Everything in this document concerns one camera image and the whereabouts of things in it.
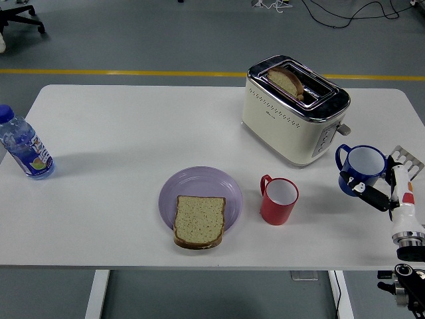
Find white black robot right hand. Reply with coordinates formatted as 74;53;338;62
339;156;425;237

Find blue enamel cup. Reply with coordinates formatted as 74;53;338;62
335;144;388;197

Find red enamel cup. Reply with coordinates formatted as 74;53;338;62
260;173;299;226

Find rounded bread slice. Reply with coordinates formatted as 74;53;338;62
267;65;305;101

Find square bread slice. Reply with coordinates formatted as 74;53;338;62
173;195;227;250

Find silver metal toast rack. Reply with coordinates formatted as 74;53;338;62
386;145;425;182

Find white table leg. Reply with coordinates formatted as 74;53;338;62
84;269;111;319
327;269;355;319

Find grey box under table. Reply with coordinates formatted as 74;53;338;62
290;270;319;282

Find cream chrome toaster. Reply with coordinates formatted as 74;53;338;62
241;54;352;169

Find purple round plate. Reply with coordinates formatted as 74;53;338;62
158;165;244;233

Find blue-capped plastic drink bottle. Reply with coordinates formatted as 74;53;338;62
0;104;56;181

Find black office chair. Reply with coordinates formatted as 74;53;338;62
0;0;46;37

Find black cable by table leg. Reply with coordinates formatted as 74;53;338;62
331;270;343;319

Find black floor cable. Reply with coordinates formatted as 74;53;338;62
300;0;425;30

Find white floor cables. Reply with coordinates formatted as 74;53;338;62
250;0;294;15

